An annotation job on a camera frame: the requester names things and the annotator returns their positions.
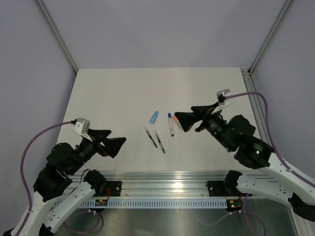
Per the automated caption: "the aluminium frame post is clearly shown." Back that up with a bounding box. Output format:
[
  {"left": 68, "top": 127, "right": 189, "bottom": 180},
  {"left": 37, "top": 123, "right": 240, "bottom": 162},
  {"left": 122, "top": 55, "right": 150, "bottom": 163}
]
[
  {"left": 34, "top": 0, "right": 79, "bottom": 74},
  {"left": 248, "top": 0, "right": 294, "bottom": 76}
]

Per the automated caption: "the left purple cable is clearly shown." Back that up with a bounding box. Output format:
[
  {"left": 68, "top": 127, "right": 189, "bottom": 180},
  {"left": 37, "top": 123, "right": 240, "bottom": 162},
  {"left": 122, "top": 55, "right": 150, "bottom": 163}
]
[{"left": 17, "top": 119, "right": 77, "bottom": 234}]

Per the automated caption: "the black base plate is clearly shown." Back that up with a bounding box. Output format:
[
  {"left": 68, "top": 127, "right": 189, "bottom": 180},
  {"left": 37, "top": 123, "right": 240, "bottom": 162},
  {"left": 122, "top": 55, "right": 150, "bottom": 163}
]
[
  {"left": 104, "top": 180, "right": 122, "bottom": 197},
  {"left": 206, "top": 181, "right": 253, "bottom": 197}
]

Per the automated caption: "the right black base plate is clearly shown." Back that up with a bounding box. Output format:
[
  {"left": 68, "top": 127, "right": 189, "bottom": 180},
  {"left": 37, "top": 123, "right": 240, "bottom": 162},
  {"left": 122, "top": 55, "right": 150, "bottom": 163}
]
[{"left": 206, "top": 181, "right": 253, "bottom": 197}]

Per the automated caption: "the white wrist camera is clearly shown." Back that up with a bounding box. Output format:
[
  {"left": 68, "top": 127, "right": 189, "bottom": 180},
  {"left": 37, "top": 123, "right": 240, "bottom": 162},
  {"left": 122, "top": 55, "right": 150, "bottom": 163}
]
[
  {"left": 216, "top": 88, "right": 232, "bottom": 110},
  {"left": 73, "top": 118, "right": 92, "bottom": 141}
]

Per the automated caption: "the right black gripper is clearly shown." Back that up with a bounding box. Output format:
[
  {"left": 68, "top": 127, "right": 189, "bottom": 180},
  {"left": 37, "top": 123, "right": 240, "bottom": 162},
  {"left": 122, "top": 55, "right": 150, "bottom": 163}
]
[{"left": 174, "top": 101, "right": 232, "bottom": 151}]

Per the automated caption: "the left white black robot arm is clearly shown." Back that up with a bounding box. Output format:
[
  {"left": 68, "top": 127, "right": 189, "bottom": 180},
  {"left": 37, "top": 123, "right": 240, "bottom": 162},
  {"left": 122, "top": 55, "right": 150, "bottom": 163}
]
[{"left": 4, "top": 129, "right": 126, "bottom": 236}]

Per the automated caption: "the left aluminium frame post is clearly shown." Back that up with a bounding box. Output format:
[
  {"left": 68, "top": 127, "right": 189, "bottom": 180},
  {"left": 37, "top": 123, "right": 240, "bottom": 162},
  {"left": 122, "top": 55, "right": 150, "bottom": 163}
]
[{"left": 34, "top": 0, "right": 79, "bottom": 74}]

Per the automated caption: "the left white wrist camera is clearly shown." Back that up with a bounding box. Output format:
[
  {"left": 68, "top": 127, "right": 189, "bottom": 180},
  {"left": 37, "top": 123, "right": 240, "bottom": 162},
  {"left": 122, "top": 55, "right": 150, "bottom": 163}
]
[{"left": 73, "top": 118, "right": 92, "bottom": 141}]

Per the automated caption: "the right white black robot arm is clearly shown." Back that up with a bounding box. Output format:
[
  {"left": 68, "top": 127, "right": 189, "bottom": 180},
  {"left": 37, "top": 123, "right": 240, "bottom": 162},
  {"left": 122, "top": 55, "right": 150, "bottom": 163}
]
[{"left": 174, "top": 103, "right": 315, "bottom": 221}]

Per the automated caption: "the white slotted cable duct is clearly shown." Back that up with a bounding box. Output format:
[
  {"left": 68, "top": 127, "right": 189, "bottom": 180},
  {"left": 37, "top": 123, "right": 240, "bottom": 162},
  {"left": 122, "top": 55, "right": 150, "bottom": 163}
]
[{"left": 53, "top": 199, "right": 228, "bottom": 208}]

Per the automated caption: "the white blue-capped pen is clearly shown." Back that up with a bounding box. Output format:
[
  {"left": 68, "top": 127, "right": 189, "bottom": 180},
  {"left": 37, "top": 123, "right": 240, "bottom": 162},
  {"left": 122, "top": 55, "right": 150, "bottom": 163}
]
[{"left": 168, "top": 113, "right": 174, "bottom": 137}]

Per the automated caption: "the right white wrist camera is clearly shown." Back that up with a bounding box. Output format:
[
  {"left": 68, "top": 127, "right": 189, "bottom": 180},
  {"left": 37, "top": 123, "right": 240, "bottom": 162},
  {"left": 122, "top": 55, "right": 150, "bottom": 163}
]
[{"left": 216, "top": 88, "right": 232, "bottom": 110}]

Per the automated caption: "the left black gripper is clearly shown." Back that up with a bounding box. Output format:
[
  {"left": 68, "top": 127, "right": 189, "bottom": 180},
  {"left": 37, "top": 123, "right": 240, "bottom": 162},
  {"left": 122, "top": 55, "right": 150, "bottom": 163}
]
[{"left": 67, "top": 128, "right": 126, "bottom": 175}]

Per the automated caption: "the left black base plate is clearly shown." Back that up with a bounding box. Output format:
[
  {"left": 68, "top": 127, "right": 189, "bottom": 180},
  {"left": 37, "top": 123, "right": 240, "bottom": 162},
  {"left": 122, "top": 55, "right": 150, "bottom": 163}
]
[{"left": 104, "top": 180, "right": 122, "bottom": 197}]

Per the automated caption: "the purple pen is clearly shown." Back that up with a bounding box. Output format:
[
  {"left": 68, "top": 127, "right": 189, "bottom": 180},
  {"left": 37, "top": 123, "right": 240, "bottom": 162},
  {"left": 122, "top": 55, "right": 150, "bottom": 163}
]
[{"left": 144, "top": 127, "right": 158, "bottom": 148}]

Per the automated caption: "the aluminium front rail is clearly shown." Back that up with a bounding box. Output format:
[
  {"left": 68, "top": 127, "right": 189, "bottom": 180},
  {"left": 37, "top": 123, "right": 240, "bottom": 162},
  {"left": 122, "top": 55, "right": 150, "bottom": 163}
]
[{"left": 68, "top": 171, "right": 271, "bottom": 199}]

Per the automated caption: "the right side aluminium rail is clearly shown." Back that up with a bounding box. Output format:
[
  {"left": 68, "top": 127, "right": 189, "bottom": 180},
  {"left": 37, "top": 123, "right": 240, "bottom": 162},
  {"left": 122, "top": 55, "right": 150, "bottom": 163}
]
[{"left": 241, "top": 68, "right": 272, "bottom": 146}]

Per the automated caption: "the aluminium rail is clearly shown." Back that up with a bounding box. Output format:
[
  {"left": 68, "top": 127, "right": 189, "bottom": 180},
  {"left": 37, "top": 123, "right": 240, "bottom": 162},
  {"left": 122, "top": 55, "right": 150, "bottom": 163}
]
[
  {"left": 68, "top": 171, "right": 271, "bottom": 199},
  {"left": 241, "top": 68, "right": 272, "bottom": 146}
]

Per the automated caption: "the right aluminium frame post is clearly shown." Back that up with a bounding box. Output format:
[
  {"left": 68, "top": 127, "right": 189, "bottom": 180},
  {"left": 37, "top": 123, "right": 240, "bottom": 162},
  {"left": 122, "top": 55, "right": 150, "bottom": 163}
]
[{"left": 248, "top": 0, "right": 294, "bottom": 76}]

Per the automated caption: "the blue highlighter pen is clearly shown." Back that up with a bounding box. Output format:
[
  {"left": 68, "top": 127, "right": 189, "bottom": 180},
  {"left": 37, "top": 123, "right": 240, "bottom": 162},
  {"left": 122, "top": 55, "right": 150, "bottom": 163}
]
[{"left": 150, "top": 111, "right": 159, "bottom": 124}]

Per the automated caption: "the black green-tipped pen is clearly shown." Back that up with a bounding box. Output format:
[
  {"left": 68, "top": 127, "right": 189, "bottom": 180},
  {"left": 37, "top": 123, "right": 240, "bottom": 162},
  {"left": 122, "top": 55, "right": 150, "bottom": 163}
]
[{"left": 155, "top": 131, "right": 166, "bottom": 154}]

